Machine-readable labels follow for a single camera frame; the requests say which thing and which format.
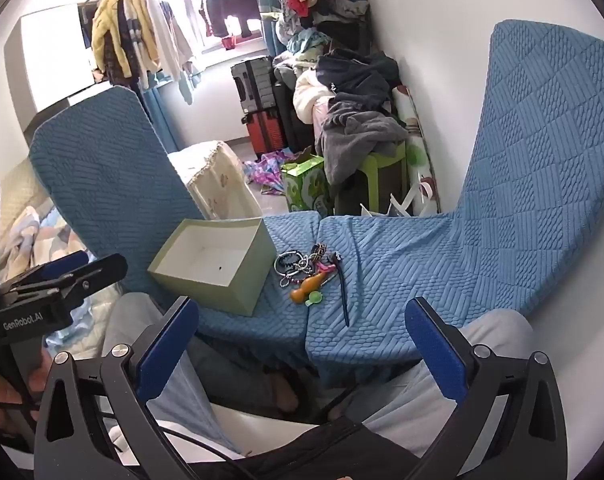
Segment white wardrobe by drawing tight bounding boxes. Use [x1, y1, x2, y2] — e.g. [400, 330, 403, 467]
[4, 4, 100, 133]

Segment dark navy garment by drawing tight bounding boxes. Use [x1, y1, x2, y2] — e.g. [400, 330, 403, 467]
[316, 50, 400, 111]

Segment blue textured blanket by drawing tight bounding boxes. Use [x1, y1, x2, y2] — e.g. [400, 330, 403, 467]
[29, 86, 323, 366]

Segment pale green cardboard box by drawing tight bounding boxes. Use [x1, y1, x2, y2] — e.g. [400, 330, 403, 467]
[148, 217, 277, 317]

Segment green plastic stool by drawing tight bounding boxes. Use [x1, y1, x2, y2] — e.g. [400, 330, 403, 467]
[334, 140, 410, 213]

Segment white bag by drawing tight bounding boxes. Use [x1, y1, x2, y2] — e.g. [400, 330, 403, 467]
[359, 192, 415, 218]

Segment cream lace covered cabinet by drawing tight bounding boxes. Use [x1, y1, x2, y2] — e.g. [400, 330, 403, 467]
[168, 141, 263, 221]

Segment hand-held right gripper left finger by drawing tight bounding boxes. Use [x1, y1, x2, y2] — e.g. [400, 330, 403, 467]
[34, 296, 200, 480]

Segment white hanging garments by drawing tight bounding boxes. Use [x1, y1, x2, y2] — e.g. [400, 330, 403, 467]
[144, 0, 209, 106]

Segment pile of mixed clothes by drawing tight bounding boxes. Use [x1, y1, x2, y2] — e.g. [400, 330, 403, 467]
[274, 0, 373, 66]

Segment yellow hanging jacket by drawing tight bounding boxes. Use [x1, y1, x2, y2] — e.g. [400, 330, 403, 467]
[90, 0, 163, 81]

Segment striped pastel blanket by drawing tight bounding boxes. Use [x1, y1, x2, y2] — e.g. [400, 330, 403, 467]
[0, 202, 110, 361]

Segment pink cloth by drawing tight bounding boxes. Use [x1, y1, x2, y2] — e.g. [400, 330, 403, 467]
[312, 100, 333, 132]

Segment black cord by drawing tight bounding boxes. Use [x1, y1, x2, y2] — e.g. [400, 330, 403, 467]
[332, 251, 351, 327]

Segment metal ring chain bunch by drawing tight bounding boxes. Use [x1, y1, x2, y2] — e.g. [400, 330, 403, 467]
[274, 251, 313, 288]

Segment grey fleece garment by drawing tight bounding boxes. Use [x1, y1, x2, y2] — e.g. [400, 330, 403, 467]
[314, 105, 410, 186]

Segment green cartoon box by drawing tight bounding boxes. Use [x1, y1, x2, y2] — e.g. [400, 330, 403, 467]
[281, 155, 335, 213]

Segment cream plush blanket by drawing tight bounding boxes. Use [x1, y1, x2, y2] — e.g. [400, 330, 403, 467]
[293, 67, 333, 121]

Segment floral print board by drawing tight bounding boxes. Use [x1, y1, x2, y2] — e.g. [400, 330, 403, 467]
[392, 85, 441, 216]

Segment colourful plastic bag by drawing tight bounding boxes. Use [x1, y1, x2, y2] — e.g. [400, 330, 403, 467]
[243, 149, 295, 196]

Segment black ribbed suitcase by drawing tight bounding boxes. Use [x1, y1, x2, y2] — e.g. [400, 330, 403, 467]
[231, 57, 277, 113]

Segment red suitcase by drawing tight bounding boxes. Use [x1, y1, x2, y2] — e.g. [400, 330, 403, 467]
[241, 109, 287, 158]

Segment person's black top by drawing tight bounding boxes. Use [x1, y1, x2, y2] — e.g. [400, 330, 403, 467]
[217, 416, 425, 480]

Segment black smooth suitcase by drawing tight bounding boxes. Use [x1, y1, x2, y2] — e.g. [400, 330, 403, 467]
[272, 80, 315, 153]

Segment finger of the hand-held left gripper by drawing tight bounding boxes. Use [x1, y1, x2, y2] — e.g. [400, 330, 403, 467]
[4, 253, 128, 307]
[0, 251, 90, 297]

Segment person's grey trousers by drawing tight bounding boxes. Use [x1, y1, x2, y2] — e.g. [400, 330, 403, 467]
[102, 292, 533, 461]

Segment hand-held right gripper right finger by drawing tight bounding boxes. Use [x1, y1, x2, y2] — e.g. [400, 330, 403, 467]
[404, 296, 569, 480]

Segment blue covered chair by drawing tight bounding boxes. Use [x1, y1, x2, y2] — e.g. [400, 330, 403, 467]
[304, 20, 604, 376]

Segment orange gourd pendant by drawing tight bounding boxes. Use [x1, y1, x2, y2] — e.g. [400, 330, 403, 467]
[290, 274, 327, 305]

